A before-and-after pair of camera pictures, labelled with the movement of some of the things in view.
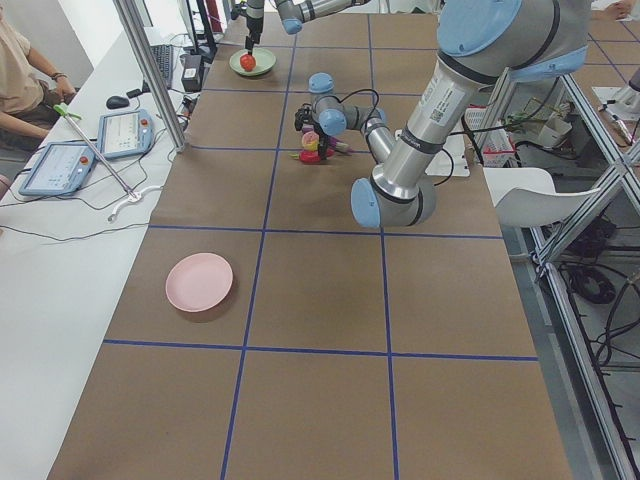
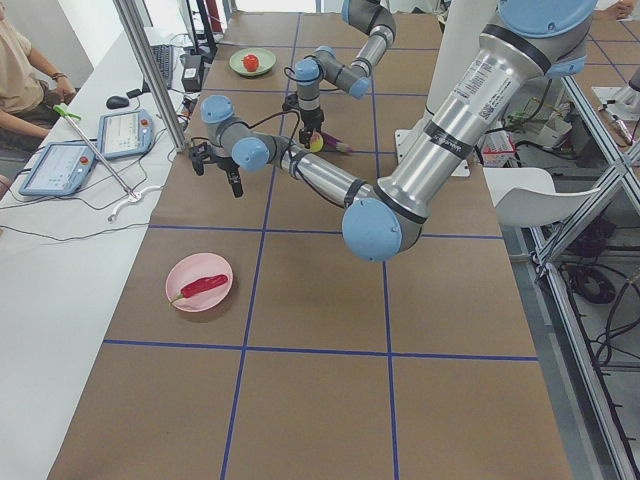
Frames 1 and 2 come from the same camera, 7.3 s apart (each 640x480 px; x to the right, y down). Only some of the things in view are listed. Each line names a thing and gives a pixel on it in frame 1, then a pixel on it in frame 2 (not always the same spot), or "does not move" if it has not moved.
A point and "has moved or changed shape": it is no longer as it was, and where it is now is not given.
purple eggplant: x=340 y=146 does not move
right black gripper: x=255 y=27 to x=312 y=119
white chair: x=526 y=196 does not move
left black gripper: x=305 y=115 to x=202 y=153
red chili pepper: x=306 y=156 has moved or changed shape
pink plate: x=199 y=282 does not move
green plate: x=265 y=61 does not move
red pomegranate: x=247 y=62 does not move
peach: x=310 y=141 does not move
